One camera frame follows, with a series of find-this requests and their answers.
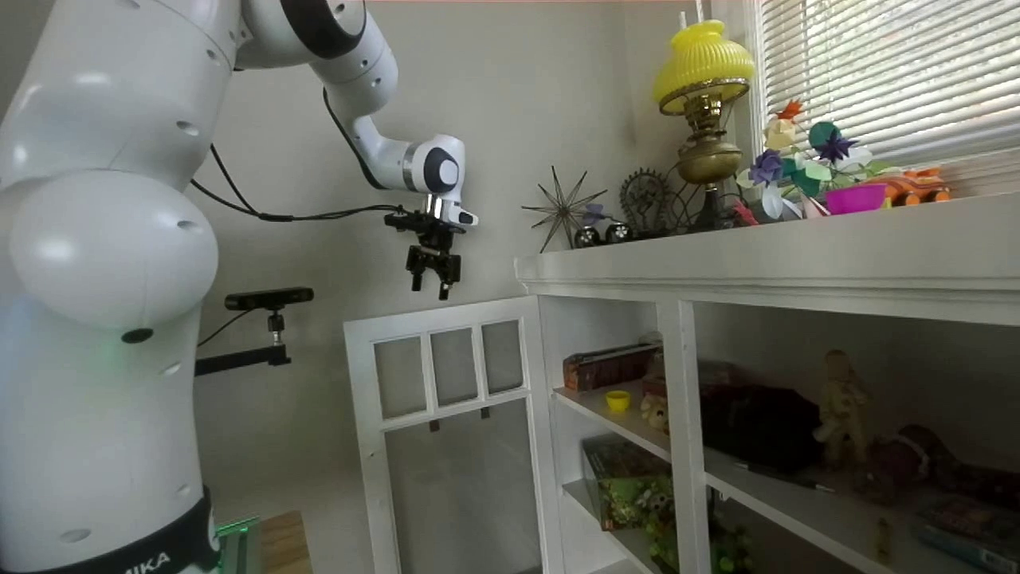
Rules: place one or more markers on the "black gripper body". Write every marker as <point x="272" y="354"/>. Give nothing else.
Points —
<point x="434" y="248"/>

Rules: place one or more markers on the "white glass-pane cabinet door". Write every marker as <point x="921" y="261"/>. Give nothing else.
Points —
<point x="366" y="457"/>

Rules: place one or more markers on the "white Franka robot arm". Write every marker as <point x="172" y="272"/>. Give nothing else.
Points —
<point x="107" y="266"/>

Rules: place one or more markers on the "white cabinet shelf unit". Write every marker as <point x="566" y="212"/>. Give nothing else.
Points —
<point x="798" y="255"/>

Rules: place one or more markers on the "metal starburst ornament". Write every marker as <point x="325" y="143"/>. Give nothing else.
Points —
<point x="562" y="207"/>

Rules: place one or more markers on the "dark glossy ornament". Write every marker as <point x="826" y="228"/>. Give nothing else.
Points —
<point x="617" y="231"/>
<point x="586" y="234"/>

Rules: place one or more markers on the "flat red game box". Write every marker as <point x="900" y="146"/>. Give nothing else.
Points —
<point x="611" y="368"/>

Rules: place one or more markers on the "small yellow cup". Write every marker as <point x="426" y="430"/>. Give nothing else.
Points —
<point x="617" y="403"/>

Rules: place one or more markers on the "metal gear ornament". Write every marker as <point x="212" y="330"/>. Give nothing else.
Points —
<point x="648" y="202"/>

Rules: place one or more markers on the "green printed box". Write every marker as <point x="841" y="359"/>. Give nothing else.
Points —
<point x="626" y="484"/>

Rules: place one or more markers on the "wooden board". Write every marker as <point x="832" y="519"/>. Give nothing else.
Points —
<point x="285" y="544"/>

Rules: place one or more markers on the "yellow shade oil lamp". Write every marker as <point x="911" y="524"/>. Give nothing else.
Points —
<point x="703" y="68"/>

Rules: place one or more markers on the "green lit base platform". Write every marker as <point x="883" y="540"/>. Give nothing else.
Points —
<point x="236" y="547"/>

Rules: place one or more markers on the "black bag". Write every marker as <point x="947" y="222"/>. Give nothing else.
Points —
<point x="760" y="424"/>

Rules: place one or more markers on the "colourful paper flower bunch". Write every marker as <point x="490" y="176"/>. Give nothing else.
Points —
<point x="792" y="161"/>

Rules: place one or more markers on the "small pink bowl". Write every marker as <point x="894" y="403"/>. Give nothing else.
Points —
<point x="853" y="199"/>

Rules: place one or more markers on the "brown doll figurine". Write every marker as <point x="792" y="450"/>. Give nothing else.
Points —
<point x="841" y="409"/>

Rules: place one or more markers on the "small orange toy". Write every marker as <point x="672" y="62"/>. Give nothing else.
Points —
<point x="916" y="188"/>

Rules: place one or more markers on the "white window blind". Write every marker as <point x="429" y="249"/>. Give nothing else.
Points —
<point x="903" y="66"/>

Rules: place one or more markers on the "dark toy figure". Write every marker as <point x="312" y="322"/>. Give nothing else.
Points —
<point x="935" y="463"/>

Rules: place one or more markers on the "black stereo camera bar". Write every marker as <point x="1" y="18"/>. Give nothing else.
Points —
<point x="268" y="298"/>

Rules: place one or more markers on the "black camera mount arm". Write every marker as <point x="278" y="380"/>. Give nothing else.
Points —
<point x="251" y="354"/>

